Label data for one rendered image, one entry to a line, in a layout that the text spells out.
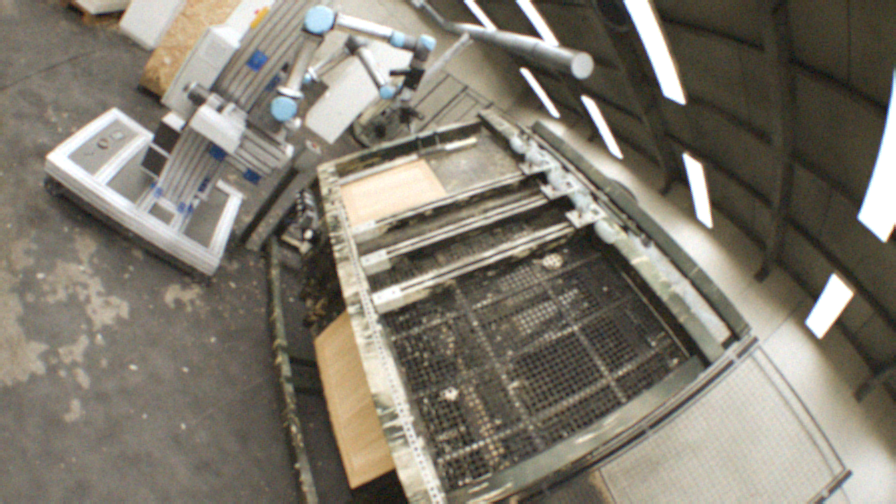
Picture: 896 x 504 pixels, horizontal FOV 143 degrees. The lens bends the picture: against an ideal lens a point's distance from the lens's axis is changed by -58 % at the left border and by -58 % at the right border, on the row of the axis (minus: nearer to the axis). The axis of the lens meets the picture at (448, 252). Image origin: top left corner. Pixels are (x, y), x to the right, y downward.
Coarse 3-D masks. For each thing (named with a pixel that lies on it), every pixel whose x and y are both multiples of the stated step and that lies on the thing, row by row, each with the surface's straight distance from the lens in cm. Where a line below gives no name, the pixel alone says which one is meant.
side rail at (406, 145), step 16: (448, 128) 262; (464, 128) 267; (480, 128) 273; (384, 144) 256; (400, 144) 254; (416, 144) 258; (432, 144) 262; (336, 160) 254; (352, 160) 251; (368, 160) 254; (384, 160) 257
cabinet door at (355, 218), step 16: (384, 176) 228; (400, 176) 225; (416, 176) 222; (432, 176) 219; (352, 192) 223; (368, 192) 219; (384, 192) 215; (400, 192) 212; (416, 192) 209; (432, 192) 207; (352, 208) 211; (368, 208) 207; (384, 208) 204; (400, 208) 200; (352, 224) 200
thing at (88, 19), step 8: (64, 0) 511; (72, 0) 504; (80, 0) 493; (88, 0) 485; (96, 0) 478; (104, 0) 484; (112, 0) 500; (120, 0) 517; (128, 0) 536; (64, 8) 509; (80, 8) 493; (88, 8) 485; (96, 8) 478; (104, 8) 495; (112, 8) 512; (120, 8) 530; (88, 16) 485; (96, 16) 493; (104, 16) 527; (112, 16) 529; (120, 16) 552; (88, 24) 489
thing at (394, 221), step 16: (528, 160) 203; (512, 176) 206; (528, 176) 208; (464, 192) 196; (480, 192) 196; (496, 192) 202; (416, 208) 191; (432, 208) 189; (448, 208) 193; (368, 224) 188; (384, 224) 186; (400, 224) 189
